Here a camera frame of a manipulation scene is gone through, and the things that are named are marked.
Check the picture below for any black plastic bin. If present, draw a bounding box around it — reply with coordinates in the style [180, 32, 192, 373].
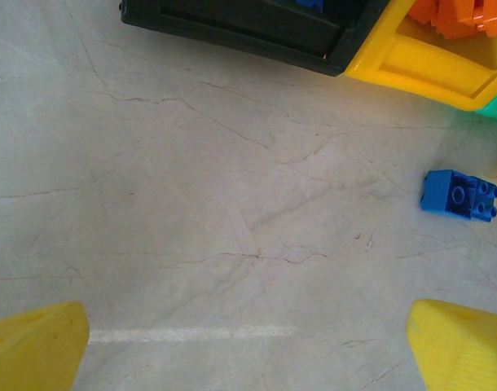
[118, 0, 390, 77]

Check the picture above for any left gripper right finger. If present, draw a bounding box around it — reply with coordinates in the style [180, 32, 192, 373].
[407, 299, 497, 391]

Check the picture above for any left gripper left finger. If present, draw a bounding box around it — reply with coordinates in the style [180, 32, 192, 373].
[0, 301, 90, 391]

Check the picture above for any yellow plastic bin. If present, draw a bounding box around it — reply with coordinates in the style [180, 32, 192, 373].
[341, 0, 497, 112]

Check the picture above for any orange long lego brick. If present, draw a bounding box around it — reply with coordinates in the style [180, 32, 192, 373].
[407, 0, 441, 29]
[435, 0, 480, 41]
[472, 0, 497, 38]

